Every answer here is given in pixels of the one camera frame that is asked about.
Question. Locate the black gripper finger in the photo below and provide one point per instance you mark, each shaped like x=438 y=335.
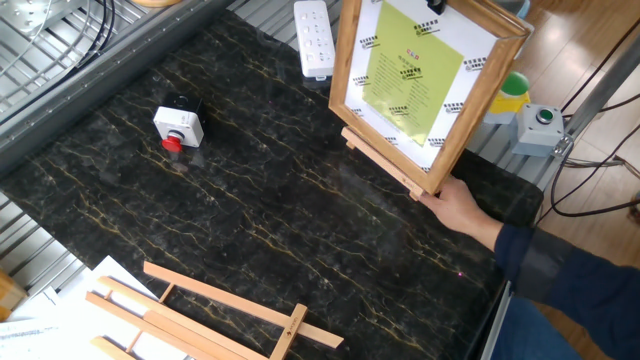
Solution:
x=436 y=6

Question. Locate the wooden photo frame green print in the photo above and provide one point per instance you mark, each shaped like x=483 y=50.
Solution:
x=415 y=75

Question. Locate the person's right forearm blue sleeve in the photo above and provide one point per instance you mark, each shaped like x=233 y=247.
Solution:
x=590 y=285

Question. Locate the person's right hand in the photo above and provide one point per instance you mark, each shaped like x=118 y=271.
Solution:
x=460 y=210

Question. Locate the yellow box green mushroom button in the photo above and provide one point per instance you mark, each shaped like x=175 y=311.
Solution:
x=515 y=85

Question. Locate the white power strip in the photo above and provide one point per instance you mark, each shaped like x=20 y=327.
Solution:
x=315 y=40

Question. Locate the grey box green button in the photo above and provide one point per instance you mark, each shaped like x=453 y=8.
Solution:
x=535 y=135

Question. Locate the upright wooden easel stand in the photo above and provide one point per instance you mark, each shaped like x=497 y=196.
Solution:
x=380 y=162

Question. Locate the round wooden disc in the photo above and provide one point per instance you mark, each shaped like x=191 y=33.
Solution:
x=157 y=2

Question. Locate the white box red button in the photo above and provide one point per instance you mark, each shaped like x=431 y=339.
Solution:
x=180 y=125

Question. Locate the person's blue jeans leg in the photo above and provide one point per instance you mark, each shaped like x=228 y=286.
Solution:
x=530 y=335

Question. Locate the large wooden easel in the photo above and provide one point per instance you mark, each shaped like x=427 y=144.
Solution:
x=225 y=298

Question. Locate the silver perforated metal plate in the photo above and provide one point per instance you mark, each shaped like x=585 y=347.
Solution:
x=25 y=12

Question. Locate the small cardboard box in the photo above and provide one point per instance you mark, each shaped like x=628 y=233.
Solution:
x=10 y=295

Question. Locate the white paper sheets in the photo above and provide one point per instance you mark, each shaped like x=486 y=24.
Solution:
x=30 y=345

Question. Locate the aluminium profile post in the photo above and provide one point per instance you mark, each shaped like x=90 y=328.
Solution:
x=600 y=92

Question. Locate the grey aluminium frame beam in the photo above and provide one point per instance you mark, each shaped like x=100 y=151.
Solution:
x=75 y=95

